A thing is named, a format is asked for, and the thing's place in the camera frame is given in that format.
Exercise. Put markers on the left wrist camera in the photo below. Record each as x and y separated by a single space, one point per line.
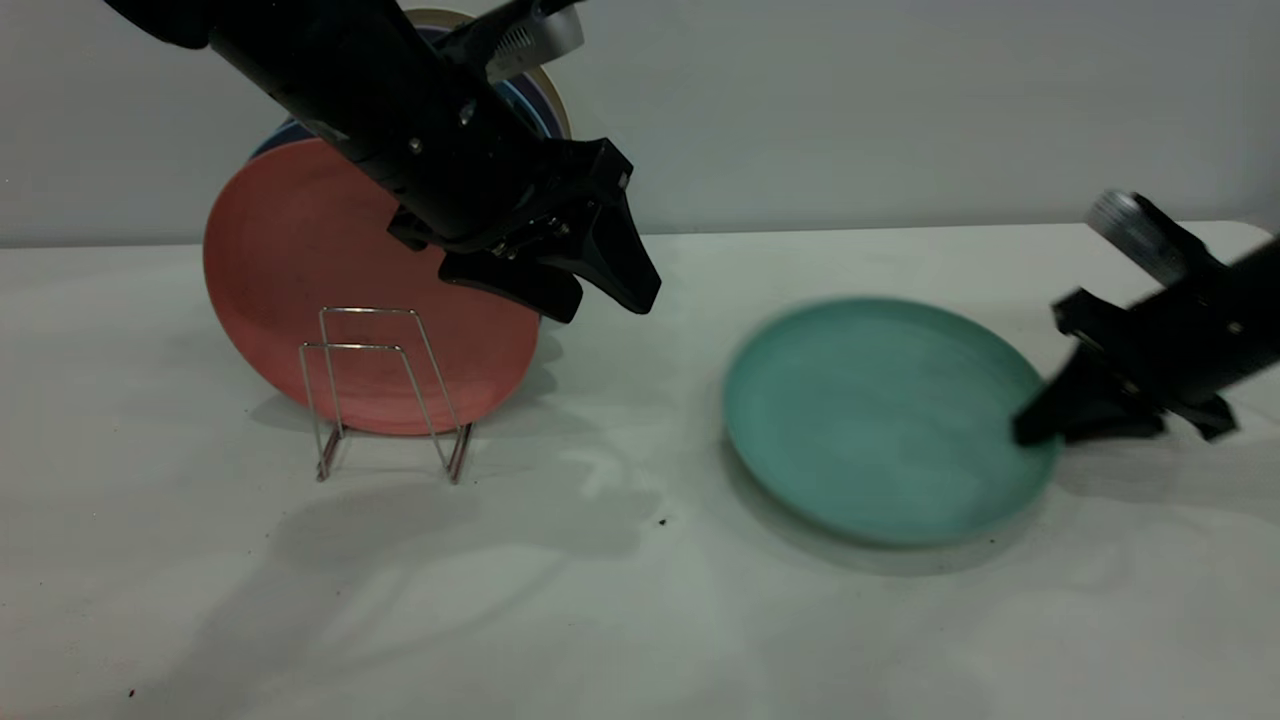
535 40

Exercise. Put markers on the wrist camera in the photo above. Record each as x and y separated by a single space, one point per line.
1145 235
535 40

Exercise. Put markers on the beige plate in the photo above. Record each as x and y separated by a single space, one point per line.
440 16

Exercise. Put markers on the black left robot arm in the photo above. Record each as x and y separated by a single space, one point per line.
340 60

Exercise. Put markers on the green plate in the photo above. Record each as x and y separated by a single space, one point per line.
880 420

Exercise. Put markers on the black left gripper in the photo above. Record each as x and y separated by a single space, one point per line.
560 180

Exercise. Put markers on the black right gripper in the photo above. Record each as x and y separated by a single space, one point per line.
1170 340

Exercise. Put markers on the blue plate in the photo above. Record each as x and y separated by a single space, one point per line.
285 135

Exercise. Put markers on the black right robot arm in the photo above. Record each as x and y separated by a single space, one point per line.
1260 310

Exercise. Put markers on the pink plate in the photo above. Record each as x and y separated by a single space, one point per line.
290 260

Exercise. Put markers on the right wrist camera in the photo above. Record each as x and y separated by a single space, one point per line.
1145 235

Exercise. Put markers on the dark purple plate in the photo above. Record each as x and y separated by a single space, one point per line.
550 112

